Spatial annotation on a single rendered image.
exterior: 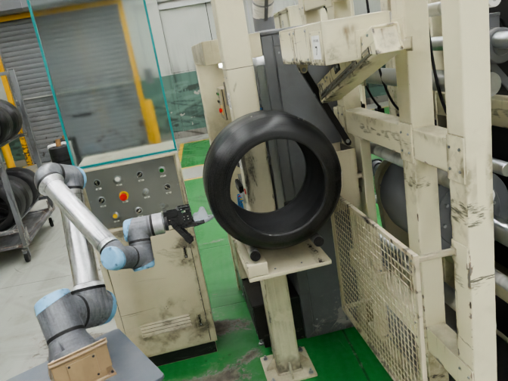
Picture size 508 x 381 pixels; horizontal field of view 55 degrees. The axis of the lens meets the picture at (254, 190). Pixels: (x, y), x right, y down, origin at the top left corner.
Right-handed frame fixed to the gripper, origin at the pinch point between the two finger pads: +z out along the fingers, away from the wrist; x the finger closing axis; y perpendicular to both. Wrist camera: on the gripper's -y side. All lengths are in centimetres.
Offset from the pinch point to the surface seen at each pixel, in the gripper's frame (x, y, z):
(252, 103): 27, 42, 29
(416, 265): -60, -10, 61
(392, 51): -46, 59, 64
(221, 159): -10.3, 26.5, 7.5
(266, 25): 83, 76, 52
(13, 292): 226, -111, -176
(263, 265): -10.5, -21.9, 17.2
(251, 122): -7.6, 38.4, 21.7
